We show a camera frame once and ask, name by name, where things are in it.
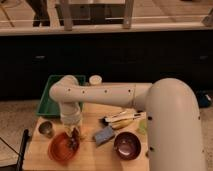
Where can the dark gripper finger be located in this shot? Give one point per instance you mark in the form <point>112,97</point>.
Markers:
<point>74,133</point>

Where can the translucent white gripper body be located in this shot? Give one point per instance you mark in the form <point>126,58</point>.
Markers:
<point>70,116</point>

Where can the dark grape bunch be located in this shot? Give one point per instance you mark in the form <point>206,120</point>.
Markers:
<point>73,143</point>

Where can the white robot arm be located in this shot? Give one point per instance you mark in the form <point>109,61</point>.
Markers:
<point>174,130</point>

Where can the red bowl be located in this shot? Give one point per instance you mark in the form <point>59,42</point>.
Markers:
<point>58,150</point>

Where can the purple bowl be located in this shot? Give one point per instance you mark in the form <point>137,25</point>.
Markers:
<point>127,146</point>

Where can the green plastic tray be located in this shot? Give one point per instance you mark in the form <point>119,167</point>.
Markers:
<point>47,107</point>

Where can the small metal cup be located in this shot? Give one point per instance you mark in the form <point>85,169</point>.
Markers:
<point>46,129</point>

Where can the blue sponge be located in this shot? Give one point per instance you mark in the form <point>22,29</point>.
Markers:
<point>103,135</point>

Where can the white cylindrical cup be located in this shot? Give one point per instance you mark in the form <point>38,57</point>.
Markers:
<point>95,80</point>

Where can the yellow banana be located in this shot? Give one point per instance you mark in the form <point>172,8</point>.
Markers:
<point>121,124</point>

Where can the black pole at left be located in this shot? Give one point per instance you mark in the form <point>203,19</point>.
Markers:
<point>23,145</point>

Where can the white handled brush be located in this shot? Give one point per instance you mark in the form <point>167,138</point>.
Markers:
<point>118,117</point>

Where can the wooden frame structure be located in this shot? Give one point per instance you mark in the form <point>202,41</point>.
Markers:
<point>94,12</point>

